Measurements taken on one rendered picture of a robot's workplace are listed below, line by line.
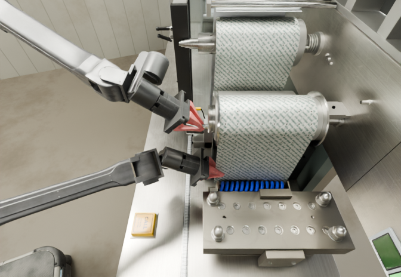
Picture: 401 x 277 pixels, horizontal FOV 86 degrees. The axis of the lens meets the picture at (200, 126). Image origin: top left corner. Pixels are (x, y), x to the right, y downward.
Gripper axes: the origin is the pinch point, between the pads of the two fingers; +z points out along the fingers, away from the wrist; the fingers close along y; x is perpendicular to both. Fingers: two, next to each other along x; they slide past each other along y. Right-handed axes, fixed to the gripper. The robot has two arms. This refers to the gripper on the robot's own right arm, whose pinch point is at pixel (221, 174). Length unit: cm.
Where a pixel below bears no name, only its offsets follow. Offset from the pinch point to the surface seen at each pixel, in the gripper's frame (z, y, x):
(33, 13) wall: -154, -228, -130
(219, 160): -4.8, 0.2, 6.1
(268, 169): 10.6, 0.3, 9.7
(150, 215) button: -13.1, 7.5, -23.9
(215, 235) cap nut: -1.8, 17.4, -2.3
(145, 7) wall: -46, -275, -79
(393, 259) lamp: 19.9, 25.3, 25.7
